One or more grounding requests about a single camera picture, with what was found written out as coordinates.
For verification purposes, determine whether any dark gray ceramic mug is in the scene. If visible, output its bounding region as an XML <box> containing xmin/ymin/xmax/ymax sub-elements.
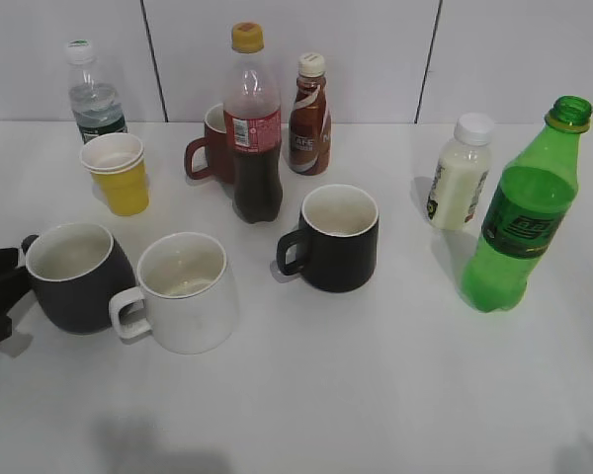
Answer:
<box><xmin>22</xmin><ymin>222</ymin><xmax>135</xmax><ymax>335</ymax></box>

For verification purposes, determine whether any red-brown ceramic mug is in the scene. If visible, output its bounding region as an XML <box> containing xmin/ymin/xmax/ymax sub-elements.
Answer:
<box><xmin>184</xmin><ymin>104</ymin><xmax>235</xmax><ymax>185</ymax></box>

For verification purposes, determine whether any white milk bottle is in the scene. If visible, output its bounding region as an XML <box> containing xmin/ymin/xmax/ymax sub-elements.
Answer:
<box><xmin>426</xmin><ymin>113</ymin><xmax>494</xmax><ymax>231</ymax></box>

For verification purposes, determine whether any brown coffee drink bottle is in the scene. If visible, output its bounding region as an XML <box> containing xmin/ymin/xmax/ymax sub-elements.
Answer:
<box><xmin>289</xmin><ymin>52</ymin><xmax>332</xmax><ymax>176</ymax></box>

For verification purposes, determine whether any green sprite bottle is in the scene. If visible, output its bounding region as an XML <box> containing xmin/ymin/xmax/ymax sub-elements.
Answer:
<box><xmin>461</xmin><ymin>96</ymin><xmax>593</xmax><ymax>312</ymax></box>

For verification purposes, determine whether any white ceramic mug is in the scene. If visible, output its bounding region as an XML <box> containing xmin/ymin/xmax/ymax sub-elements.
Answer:
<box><xmin>109</xmin><ymin>232</ymin><xmax>239</xmax><ymax>355</ymax></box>

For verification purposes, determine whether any clear water bottle green label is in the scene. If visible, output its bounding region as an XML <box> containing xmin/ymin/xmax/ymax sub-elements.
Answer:
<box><xmin>65</xmin><ymin>39</ymin><xmax>127</xmax><ymax>143</ymax></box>

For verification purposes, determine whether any cola bottle yellow cap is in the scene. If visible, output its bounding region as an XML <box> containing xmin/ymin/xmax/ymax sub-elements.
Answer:
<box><xmin>222</xmin><ymin>22</ymin><xmax>283</xmax><ymax>223</ymax></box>

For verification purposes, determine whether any black ceramic mug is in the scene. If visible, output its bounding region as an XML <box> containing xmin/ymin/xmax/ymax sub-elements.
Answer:
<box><xmin>276</xmin><ymin>184</ymin><xmax>380</xmax><ymax>293</ymax></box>

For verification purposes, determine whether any yellow paper cup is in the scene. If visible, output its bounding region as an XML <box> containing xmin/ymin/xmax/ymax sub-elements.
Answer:
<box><xmin>90</xmin><ymin>159</ymin><xmax>149</xmax><ymax>216</ymax></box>

